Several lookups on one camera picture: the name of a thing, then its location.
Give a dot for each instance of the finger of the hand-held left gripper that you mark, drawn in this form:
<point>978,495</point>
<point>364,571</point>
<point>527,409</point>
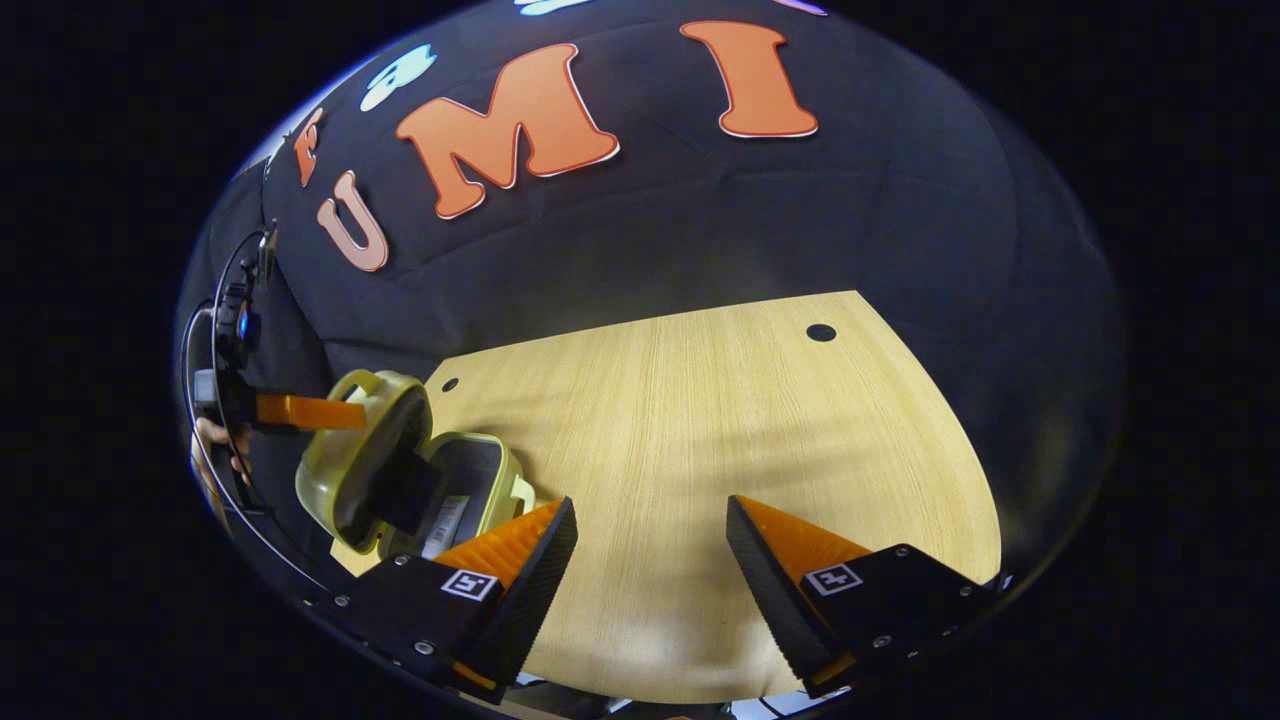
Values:
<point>310,412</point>

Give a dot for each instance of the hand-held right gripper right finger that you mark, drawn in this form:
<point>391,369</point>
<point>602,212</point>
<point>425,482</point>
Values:
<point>775,595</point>

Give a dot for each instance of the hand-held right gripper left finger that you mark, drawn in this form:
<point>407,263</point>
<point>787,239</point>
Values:
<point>530,595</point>

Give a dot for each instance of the pale yellow suitcase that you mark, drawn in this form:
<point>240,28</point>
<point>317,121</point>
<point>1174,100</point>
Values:
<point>350,470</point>

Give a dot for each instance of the large green white tube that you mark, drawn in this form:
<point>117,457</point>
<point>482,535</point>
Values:
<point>445,525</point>

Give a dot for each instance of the black backdrop cloth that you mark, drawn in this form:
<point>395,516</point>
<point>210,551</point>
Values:
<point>800,220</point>

